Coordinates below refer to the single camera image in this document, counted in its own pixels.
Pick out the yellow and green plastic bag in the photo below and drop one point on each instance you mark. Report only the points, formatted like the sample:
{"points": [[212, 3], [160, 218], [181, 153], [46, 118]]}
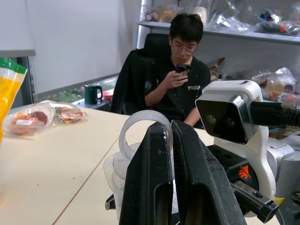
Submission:
{"points": [[8, 93]]}

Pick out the clear bag with white items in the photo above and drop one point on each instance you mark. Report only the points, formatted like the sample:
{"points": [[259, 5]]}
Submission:
{"points": [[229, 18]]}

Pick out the seated person in black shirt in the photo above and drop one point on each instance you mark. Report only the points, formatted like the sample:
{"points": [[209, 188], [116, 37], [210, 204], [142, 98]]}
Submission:
{"points": [[187, 93]]}

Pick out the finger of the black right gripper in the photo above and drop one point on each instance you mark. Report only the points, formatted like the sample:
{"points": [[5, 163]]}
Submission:
{"points": [[110, 202]]}

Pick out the clear bag with dark items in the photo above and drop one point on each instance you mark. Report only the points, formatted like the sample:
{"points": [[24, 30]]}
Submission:
{"points": [[279, 23]]}

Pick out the red bowl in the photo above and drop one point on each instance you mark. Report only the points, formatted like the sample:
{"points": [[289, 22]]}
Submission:
{"points": [[107, 95]]}

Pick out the yellow tag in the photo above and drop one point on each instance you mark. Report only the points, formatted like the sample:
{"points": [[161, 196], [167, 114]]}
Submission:
{"points": [[279, 200]]}

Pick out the beige paper roll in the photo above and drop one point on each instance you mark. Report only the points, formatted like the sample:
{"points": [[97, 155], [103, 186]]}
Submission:
{"points": [[200, 14]]}

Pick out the clear bag with packaged food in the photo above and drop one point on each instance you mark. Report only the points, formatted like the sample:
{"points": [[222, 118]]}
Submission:
{"points": [[70, 113]]}

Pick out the black office chair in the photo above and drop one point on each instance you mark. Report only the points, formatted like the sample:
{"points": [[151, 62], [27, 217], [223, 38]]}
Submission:
{"points": [[133, 82]]}

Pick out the clear bag with red items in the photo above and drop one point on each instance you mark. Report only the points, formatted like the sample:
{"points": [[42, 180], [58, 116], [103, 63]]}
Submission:
{"points": [[28, 119]]}

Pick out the white storage shelf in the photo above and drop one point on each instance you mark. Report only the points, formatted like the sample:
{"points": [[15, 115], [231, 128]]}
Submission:
{"points": [[234, 47]]}

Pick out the dark green electric kettle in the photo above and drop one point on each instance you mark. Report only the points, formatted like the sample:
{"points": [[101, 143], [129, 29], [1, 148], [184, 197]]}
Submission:
{"points": [[91, 95]]}

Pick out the clear bag of colourful snacks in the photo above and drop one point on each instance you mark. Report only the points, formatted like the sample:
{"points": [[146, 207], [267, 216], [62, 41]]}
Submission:
{"points": [[164, 12]]}

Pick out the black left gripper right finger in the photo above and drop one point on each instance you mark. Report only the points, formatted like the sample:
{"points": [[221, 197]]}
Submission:
{"points": [[201, 178]]}

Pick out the black smartphone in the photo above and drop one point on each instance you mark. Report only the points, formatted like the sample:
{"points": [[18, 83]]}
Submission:
{"points": [[182, 69]]}

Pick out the brown cardboard pieces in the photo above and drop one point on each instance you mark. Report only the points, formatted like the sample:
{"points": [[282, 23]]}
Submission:
{"points": [[218, 68]]}

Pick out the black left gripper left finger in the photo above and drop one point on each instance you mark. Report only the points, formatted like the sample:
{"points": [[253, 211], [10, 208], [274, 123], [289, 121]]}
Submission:
{"points": [[145, 178]]}

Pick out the clear bag with orange items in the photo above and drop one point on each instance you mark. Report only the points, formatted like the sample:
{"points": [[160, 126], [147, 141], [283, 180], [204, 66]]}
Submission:
{"points": [[276, 84]]}

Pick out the person's right hand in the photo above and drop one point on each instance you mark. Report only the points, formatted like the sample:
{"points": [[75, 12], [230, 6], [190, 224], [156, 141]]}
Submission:
{"points": [[174, 80]]}

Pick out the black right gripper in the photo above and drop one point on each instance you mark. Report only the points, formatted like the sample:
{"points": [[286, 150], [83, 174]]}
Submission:
{"points": [[236, 168]]}

